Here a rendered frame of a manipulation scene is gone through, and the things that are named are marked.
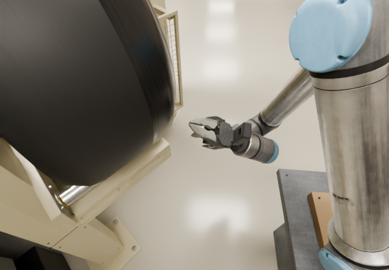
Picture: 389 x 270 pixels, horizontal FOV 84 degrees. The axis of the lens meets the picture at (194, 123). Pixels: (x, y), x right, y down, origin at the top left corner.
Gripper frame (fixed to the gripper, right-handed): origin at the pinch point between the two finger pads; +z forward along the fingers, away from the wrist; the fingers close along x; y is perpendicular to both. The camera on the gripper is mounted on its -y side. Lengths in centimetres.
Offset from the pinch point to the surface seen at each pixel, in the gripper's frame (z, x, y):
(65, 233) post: 17, -36, 49
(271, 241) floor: -97, -39, 44
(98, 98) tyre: 26.8, -6.9, -14.3
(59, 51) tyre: 33.0, -3.6, -17.1
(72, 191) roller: 22.0, -21.2, 22.1
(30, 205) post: 29.9, -26.1, 30.2
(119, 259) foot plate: -22, -58, 94
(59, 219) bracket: 23.4, -27.9, 19.0
